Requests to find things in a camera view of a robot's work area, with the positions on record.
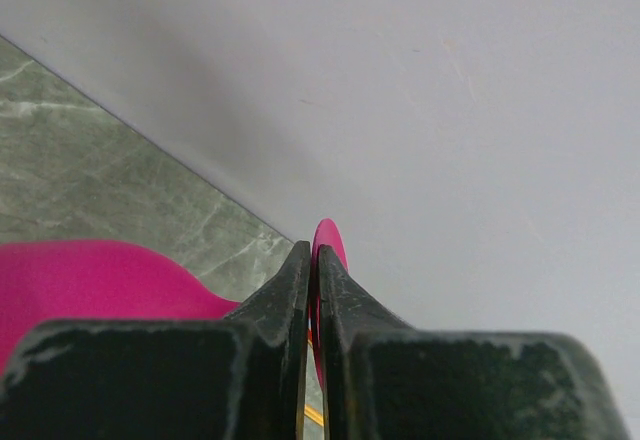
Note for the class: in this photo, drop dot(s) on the pink wine glass back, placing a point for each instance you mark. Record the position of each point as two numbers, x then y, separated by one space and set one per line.
95 280

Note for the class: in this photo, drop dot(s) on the gold wire glass rack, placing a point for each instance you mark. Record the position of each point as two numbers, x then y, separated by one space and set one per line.
310 412

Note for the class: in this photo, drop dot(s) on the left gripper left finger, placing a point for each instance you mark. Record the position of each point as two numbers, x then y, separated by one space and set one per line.
238 377

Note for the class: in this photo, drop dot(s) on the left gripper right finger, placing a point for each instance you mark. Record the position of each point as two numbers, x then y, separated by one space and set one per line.
385 379

